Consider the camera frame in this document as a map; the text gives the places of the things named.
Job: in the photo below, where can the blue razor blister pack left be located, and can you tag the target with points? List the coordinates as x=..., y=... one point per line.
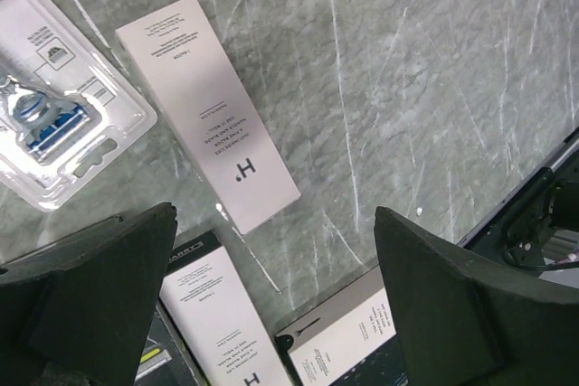
x=66, y=111

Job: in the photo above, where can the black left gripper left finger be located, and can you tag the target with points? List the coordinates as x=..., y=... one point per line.
x=86, y=302

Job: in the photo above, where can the white razor box upright centre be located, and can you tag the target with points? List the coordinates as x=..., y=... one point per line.
x=178, y=55

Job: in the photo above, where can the white razor box bottom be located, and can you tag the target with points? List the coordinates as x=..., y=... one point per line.
x=349, y=339

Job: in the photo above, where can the black green razor box left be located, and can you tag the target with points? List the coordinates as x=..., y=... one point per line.
x=165, y=359

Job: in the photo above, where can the white razor box slanted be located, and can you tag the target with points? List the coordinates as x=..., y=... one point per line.
x=211, y=309

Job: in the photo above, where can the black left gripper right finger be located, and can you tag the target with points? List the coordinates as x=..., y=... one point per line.
x=462, y=319

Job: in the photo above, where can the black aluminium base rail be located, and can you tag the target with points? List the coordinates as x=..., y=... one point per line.
x=535, y=228

